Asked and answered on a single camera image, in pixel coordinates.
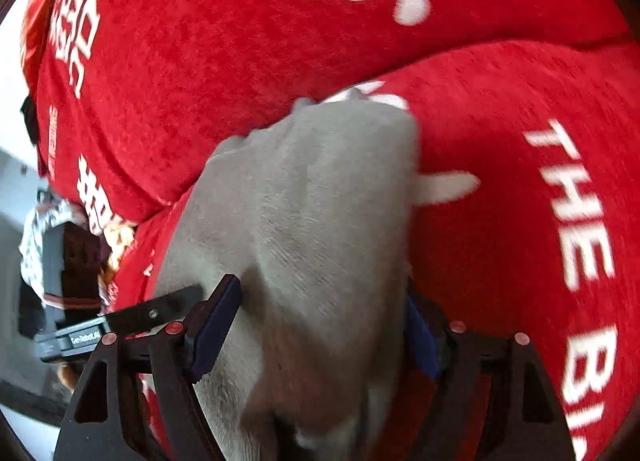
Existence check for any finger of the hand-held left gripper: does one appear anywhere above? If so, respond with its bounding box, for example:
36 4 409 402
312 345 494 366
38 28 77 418
107 285 204 338

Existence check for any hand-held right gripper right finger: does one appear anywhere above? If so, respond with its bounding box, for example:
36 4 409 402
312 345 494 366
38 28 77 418
400 286 576 461

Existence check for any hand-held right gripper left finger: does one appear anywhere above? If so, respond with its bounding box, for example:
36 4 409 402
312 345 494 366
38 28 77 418
54 274 244 461

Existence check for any grey knit sweater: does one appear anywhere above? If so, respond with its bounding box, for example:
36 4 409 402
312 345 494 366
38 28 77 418
150 96 423 461

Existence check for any small cream and orange toy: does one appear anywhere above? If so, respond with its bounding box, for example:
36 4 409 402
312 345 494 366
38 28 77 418
102 222 137 284

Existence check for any pale patterned cloth pile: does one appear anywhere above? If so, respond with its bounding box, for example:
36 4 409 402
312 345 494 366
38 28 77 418
19 198 93 294

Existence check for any red bedspread with white text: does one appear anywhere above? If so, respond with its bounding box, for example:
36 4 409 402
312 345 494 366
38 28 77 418
20 0 640 461

